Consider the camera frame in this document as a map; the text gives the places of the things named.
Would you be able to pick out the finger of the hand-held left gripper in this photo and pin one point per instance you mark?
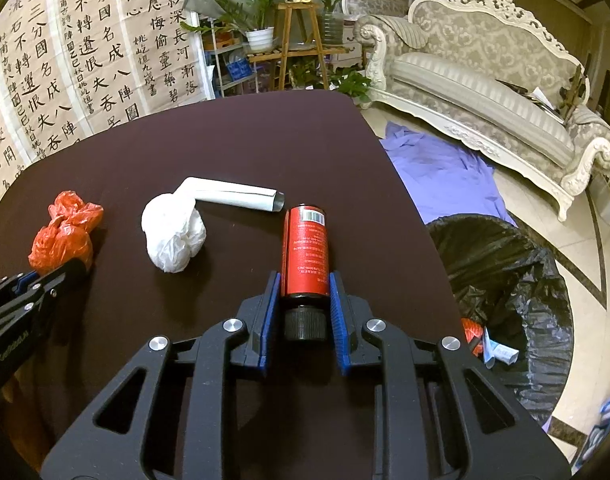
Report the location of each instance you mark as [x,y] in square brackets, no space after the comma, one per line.
[10,287]
[60,282]

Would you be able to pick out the low green leafy plant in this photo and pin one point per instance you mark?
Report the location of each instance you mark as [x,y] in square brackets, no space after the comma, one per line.
[352,85]

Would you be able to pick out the orange plastic bag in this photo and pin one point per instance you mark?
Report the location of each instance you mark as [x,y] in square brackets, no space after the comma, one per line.
[472,335]

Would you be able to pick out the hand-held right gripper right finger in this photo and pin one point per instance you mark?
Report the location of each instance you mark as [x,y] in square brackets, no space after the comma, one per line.
[337,320]

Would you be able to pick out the metal shelf rack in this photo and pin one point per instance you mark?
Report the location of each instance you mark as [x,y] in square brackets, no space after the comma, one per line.
[230,70]

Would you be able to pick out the row of calligraphy scrolls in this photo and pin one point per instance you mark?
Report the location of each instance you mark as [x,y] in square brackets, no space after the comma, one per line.
[85,60]

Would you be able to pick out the wooden plant stand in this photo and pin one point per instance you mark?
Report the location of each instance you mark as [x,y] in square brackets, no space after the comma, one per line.
[285,50]

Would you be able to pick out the trash bin with black liner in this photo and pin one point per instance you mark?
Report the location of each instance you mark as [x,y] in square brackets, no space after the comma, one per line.
[510,285]

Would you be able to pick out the ornate white grey sofa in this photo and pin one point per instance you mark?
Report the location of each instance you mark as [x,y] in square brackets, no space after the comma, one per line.
[485,90]

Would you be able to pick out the white paper tube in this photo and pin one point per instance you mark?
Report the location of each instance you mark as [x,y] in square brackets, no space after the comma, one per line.
[235,195]

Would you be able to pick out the ornate white grey armchair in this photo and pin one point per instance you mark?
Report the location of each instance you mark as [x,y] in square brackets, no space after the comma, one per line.
[375,2]

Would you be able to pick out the red can with black cap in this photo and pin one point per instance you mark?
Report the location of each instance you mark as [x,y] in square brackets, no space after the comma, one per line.
[305,255]

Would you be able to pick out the pale blue paper scrap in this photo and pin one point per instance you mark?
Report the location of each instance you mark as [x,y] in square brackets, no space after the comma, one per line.
[502,352]

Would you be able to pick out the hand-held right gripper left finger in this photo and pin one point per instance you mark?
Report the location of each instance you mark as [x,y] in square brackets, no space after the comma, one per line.
[270,320]

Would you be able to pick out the purple cloth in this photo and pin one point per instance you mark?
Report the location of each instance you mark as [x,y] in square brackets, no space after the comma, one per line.
[445,175]

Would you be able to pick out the red plastic bag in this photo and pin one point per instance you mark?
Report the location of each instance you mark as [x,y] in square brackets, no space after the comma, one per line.
[60,247]

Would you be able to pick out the white crumpled plastic bag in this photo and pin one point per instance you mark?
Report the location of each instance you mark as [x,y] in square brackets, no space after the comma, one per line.
[172,235]

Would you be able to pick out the potted plant in white pot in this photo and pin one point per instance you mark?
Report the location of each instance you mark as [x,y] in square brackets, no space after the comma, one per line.
[260,39]

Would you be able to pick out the plant in glass vase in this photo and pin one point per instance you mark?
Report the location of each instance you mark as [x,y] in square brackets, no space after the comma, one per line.
[335,10]

